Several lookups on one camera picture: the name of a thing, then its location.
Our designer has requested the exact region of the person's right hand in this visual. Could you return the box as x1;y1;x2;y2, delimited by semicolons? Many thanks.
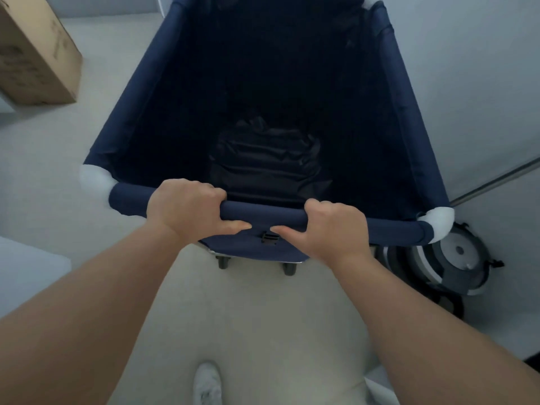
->
270;198;372;270

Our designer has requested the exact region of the person's left hand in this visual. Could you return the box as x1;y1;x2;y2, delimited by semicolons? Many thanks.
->
146;179;253;246

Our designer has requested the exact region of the navy blue fabric laundry cart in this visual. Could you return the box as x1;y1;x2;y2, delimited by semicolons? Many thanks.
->
79;0;455;276

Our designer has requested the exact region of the person's right forearm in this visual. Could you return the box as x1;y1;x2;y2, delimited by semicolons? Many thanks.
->
328;253;540;405

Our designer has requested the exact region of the person's left forearm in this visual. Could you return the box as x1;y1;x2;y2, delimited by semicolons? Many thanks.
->
0;218;195;405

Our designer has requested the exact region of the black garment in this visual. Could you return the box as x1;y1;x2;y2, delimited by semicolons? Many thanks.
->
209;116;332;205

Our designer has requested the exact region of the white shoe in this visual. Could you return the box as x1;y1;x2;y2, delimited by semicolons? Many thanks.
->
193;362;223;405

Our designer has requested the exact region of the grey robot vacuum cleaner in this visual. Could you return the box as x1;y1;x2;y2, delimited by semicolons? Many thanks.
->
375;222;505;319

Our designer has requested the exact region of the brown cardboard box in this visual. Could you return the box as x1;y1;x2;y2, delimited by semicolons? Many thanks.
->
0;0;83;107

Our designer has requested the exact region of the metal floor rail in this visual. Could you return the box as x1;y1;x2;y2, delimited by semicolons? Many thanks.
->
449;157;540;207

